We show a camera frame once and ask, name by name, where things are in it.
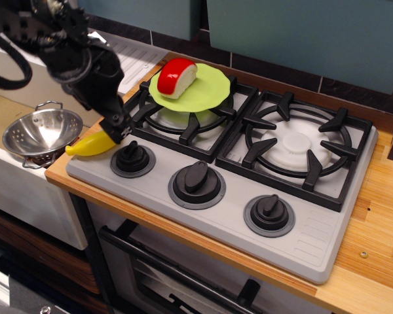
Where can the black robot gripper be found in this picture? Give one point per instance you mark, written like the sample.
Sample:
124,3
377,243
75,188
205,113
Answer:
91,74

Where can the red and white toy food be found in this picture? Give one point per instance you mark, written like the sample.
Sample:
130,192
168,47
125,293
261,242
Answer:
175,77

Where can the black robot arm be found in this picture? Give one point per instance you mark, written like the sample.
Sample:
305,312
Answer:
33,26

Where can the yellow toy banana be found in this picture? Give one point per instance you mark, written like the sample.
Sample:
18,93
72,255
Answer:
91,145

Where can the left black stove knob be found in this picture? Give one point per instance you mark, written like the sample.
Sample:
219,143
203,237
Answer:
133,161

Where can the black stove knob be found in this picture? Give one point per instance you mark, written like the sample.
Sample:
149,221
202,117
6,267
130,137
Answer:
269,216
197,187
133,161

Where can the steel colander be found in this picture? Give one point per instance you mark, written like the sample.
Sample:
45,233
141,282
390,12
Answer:
41,137

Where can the left black burner grate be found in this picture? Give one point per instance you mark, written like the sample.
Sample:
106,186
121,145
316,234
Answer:
198,135

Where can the black burner grate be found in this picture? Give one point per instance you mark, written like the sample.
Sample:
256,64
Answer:
198,135
313,153

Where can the middle black stove knob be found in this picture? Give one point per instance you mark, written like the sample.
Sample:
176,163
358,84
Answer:
197,187

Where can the green plastic plate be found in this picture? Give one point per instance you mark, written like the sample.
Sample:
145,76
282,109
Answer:
210,88

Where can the white toy sink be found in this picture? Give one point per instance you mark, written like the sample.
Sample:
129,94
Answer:
25,193

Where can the grey toy stove top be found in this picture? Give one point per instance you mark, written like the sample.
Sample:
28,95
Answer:
309,250

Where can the right black stove knob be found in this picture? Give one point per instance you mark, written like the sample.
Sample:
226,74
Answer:
269,216

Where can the right black burner grate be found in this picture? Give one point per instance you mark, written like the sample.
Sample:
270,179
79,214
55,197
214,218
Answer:
313,153

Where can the teal cabinet box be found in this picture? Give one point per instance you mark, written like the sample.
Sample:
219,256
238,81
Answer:
348,41

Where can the black oven door handle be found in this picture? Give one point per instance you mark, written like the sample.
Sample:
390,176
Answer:
173,287

